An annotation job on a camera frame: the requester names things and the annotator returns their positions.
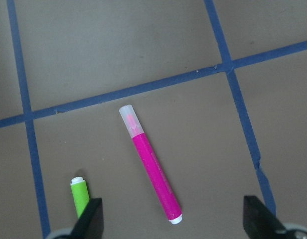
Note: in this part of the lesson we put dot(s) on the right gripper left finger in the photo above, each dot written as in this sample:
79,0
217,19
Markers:
91,223

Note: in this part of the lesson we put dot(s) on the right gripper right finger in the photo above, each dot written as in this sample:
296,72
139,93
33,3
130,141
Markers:
259,222

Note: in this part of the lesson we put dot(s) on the pink highlighter pen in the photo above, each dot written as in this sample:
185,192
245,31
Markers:
151,164

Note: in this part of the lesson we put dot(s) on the green highlighter pen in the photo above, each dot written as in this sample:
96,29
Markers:
80,194

